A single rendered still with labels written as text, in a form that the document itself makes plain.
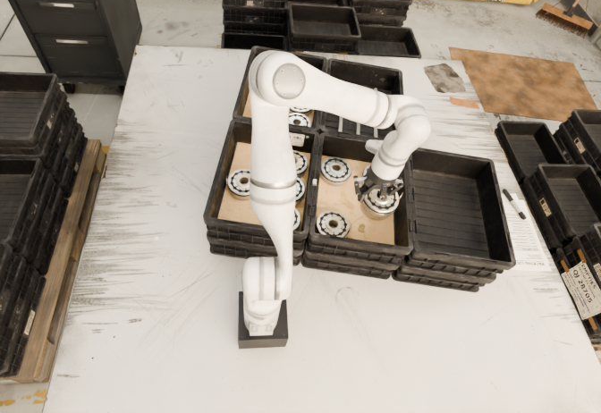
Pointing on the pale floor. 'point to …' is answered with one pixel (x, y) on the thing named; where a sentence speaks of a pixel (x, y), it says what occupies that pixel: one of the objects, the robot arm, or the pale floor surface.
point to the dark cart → (76, 18)
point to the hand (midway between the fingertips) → (369, 197)
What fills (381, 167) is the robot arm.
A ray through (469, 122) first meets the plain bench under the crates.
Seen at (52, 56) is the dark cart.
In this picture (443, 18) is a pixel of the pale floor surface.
